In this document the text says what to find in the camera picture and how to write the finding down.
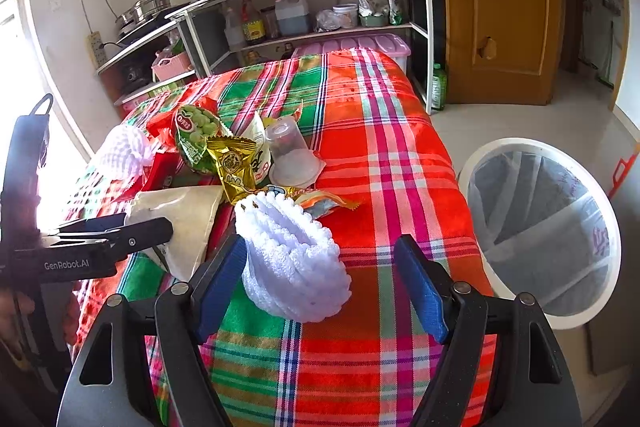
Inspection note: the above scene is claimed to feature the red plastic bag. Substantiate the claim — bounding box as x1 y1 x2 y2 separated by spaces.
144 95 218 176

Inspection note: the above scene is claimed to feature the beige paper bag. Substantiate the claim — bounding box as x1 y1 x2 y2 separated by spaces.
125 185 224 282

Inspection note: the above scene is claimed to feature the green pea snack bag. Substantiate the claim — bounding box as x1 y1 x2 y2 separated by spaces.
175 104 232 176

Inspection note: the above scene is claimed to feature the gold snack wrapper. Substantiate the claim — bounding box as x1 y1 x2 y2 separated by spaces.
207 135 256 205

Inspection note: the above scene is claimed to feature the white printed snack bag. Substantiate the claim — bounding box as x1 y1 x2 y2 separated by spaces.
240 112 271 186

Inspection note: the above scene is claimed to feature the orange blue snack wrapper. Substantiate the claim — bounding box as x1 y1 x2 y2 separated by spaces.
259 184 362 220

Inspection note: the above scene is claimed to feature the clear plastic cup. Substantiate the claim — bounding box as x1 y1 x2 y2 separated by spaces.
266 116 324 188

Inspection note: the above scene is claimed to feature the white trash bin with liner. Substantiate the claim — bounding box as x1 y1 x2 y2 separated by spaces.
458 138 622 331

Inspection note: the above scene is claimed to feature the white metal kitchen shelf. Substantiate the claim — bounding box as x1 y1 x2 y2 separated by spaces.
96 0 434 110

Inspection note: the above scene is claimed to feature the person's left hand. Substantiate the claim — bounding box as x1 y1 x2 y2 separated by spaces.
0 288 35 358

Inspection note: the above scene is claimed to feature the pink basket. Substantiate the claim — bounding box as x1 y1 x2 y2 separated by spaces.
152 51 193 81

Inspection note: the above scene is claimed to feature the red green plaid tablecloth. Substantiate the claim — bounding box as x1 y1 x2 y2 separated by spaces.
64 46 499 427

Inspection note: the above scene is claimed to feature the steel pot with lid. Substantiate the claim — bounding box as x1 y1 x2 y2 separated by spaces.
115 0 171 30

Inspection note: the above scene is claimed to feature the green bottle on floor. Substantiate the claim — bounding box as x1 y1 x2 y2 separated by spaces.
432 63 448 110

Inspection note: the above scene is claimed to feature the soy sauce bottle yellow label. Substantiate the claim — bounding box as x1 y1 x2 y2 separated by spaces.
241 0 267 46

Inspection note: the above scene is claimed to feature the white oil jug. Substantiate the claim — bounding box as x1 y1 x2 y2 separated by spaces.
274 0 311 37

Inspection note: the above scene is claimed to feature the pink lidded storage box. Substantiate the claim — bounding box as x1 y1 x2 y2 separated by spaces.
292 32 411 72

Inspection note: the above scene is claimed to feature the white lidded tub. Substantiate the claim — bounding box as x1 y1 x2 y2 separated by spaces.
332 3 359 29

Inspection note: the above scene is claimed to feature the wooden door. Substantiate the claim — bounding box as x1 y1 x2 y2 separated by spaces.
446 0 565 105

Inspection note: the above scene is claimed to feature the wall power strip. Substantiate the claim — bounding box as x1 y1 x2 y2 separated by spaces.
86 31 107 69

